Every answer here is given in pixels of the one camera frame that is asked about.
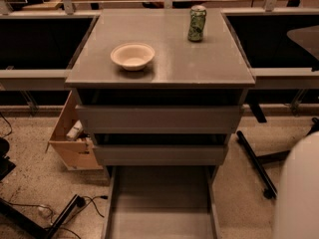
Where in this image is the white paper bowl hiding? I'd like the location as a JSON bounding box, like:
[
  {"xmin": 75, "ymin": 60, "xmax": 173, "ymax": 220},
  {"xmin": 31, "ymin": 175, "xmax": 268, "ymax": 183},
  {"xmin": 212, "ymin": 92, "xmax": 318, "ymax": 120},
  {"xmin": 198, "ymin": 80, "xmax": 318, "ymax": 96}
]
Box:
[{"xmin": 111, "ymin": 43, "xmax": 155, "ymax": 71}]

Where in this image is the black floor cable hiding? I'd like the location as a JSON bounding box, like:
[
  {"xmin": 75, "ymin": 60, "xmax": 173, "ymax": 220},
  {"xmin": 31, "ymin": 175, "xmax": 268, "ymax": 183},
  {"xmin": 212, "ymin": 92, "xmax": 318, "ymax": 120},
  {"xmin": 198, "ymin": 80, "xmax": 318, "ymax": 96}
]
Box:
[{"xmin": 0, "ymin": 195, "xmax": 109, "ymax": 239}]

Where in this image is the grey open bottom drawer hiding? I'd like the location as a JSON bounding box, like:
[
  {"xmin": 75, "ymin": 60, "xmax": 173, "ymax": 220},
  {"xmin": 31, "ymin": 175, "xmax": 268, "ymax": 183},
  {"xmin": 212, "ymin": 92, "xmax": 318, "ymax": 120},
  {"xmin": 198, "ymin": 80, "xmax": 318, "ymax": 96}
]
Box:
[{"xmin": 101, "ymin": 166, "xmax": 221, "ymax": 239}]

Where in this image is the black metal stand left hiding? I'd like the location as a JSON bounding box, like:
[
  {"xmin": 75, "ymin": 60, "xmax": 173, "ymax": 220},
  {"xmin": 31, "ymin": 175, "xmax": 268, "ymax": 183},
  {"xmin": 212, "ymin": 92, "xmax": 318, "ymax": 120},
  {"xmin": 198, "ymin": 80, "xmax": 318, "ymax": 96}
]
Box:
[{"xmin": 0, "ymin": 194, "xmax": 87, "ymax": 239}]

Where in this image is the grey middle drawer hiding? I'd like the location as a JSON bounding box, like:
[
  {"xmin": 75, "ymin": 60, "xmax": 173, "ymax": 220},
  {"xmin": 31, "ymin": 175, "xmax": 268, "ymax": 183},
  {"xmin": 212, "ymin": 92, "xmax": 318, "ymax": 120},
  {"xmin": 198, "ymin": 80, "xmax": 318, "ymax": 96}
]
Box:
[{"xmin": 93, "ymin": 145, "xmax": 228, "ymax": 165}]

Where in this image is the grey top drawer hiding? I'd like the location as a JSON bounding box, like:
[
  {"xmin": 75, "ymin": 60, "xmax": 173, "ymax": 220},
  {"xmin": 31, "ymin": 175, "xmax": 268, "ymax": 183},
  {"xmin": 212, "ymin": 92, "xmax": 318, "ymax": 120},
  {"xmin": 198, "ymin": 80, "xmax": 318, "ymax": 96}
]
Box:
[{"xmin": 76, "ymin": 106, "xmax": 243, "ymax": 133}]

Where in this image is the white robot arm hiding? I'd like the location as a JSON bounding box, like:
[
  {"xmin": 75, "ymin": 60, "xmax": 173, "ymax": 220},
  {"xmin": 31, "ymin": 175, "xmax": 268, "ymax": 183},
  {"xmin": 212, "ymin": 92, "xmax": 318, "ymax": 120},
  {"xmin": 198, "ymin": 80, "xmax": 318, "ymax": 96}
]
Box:
[{"xmin": 272, "ymin": 138, "xmax": 319, "ymax": 239}]

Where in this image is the grey rail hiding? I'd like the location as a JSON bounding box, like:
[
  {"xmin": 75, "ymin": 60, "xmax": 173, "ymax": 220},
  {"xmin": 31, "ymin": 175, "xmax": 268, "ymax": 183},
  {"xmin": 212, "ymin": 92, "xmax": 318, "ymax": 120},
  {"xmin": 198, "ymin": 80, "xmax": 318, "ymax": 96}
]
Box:
[
  {"xmin": 0, "ymin": 70, "xmax": 71, "ymax": 91},
  {"xmin": 251, "ymin": 68, "xmax": 319, "ymax": 90}
]

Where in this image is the grey drawer cabinet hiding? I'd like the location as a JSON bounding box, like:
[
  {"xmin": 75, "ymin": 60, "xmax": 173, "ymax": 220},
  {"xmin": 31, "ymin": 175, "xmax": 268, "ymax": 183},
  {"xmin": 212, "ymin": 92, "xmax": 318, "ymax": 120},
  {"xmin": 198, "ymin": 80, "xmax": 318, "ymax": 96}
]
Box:
[{"xmin": 65, "ymin": 7, "xmax": 257, "ymax": 177}]

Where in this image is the green soda can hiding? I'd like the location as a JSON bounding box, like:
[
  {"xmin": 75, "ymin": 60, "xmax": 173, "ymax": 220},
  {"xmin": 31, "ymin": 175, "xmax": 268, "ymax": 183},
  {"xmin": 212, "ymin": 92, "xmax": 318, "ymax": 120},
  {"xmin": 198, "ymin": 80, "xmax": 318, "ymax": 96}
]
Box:
[{"xmin": 187, "ymin": 5, "xmax": 206, "ymax": 42}]

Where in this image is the black metal stand right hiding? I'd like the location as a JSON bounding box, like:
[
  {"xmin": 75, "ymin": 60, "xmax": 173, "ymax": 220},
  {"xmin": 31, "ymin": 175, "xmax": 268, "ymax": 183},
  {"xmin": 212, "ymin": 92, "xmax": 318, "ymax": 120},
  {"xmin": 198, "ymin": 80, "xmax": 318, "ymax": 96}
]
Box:
[{"xmin": 235, "ymin": 117, "xmax": 319, "ymax": 200}]

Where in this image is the white bottle in box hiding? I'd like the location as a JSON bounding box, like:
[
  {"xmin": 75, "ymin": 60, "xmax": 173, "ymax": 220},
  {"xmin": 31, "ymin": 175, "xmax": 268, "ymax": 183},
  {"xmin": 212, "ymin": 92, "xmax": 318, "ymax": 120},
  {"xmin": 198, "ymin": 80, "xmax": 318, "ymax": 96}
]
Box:
[{"xmin": 66, "ymin": 120, "xmax": 83, "ymax": 141}]

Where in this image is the grey rail right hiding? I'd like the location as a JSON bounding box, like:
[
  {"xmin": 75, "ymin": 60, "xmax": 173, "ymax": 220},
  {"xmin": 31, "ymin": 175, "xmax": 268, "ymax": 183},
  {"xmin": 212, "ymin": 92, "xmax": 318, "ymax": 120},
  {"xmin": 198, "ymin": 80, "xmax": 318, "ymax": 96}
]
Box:
[{"xmin": 251, "ymin": 68, "xmax": 319, "ymax": 90}]

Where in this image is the black metal stand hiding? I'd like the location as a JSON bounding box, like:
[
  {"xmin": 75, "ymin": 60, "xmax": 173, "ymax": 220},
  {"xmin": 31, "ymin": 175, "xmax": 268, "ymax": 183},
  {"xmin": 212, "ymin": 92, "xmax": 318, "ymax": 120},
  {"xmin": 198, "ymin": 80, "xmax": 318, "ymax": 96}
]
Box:
[
  {"xmin": 235, "ymin": 117, "xmax": 319, "ymax": 200},
  {"xmin": 0, "ymin": 194, "xmax": 87, "ymax": 239}
]

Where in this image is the grey rail left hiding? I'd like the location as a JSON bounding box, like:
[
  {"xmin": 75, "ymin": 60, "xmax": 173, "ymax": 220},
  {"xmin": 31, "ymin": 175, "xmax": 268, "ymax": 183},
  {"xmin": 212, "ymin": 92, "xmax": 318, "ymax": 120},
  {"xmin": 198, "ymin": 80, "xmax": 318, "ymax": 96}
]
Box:
[{"xmin": 0, "ymin": 70, "xmax": 71, "ymax": 91}]

